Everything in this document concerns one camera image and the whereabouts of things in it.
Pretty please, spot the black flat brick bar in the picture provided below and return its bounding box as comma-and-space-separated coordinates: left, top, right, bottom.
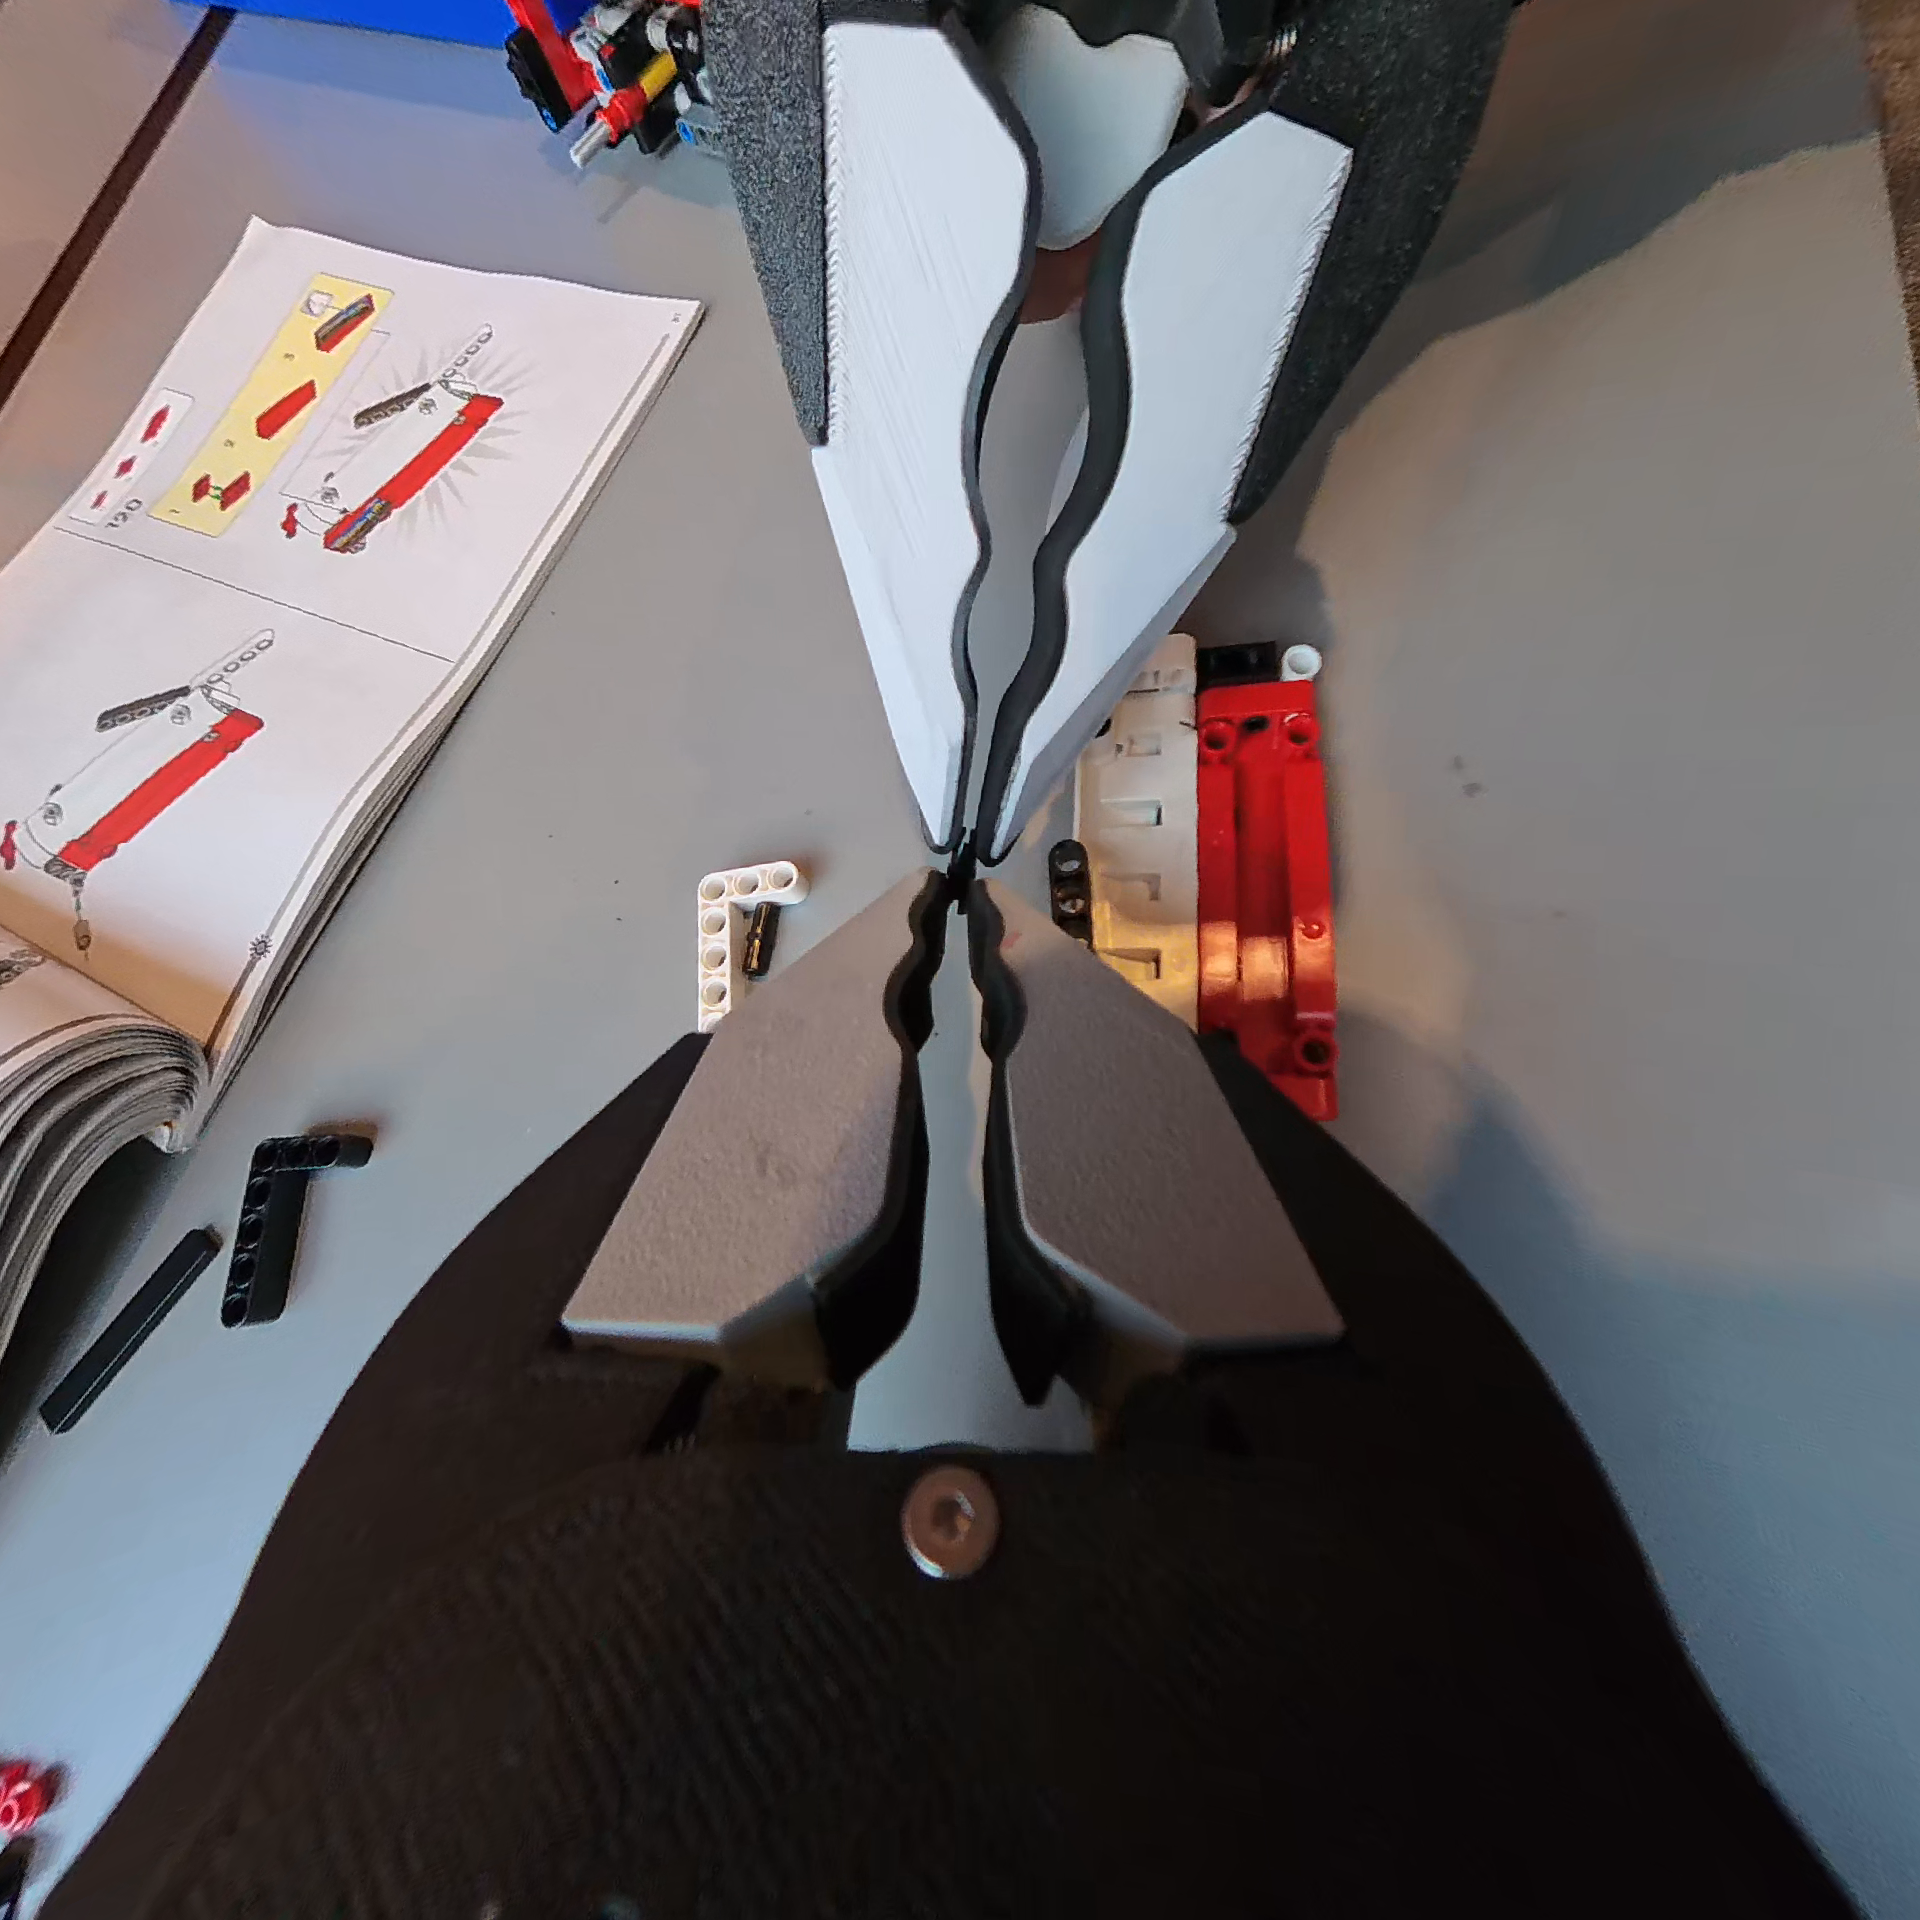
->
37, 1227, 224, 1434

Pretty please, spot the black L-shaped brick beam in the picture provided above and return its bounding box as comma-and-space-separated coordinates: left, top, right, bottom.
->
219, 1131, 377, 1328

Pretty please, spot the multicoloured toy brick car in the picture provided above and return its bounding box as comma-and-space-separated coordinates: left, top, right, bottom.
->
502, 0, 723, 170

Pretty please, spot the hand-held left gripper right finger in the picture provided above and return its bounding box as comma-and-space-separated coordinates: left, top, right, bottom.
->
968, 872, 1348, 1408

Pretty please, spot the open instruction booklet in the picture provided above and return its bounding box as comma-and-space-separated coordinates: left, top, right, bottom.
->
0, 215, 706, 1322

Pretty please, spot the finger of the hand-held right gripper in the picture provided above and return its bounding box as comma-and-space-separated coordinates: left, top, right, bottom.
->
971, 107, 1360, 869
806, 11, 1045, 854

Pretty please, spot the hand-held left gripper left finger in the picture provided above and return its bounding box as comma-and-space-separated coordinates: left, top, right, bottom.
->
561, 870, 950, 1403

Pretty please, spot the blue plastic bin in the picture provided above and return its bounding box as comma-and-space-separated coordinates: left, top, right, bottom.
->
172, 0, 528, 54

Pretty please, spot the white L-shaped brick beam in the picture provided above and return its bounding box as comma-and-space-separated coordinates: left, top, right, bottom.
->
694, 858, 816, 984

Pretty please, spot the red and white brick panel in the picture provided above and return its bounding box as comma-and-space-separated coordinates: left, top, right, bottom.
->
1072, 632, 1342, 1125

